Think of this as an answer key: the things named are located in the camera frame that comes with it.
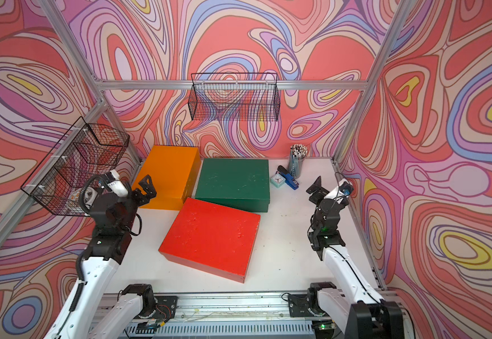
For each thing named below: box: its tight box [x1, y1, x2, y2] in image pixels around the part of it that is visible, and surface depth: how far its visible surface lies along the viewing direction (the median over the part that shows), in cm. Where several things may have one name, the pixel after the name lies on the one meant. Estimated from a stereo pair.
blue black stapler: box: [277, 165, 300, 190], surface depth 110 cm
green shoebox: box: [195, 158, 271, 213], surface depth 97 cm
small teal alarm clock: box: [270, 173, 286, 189], surface depth 110 cm
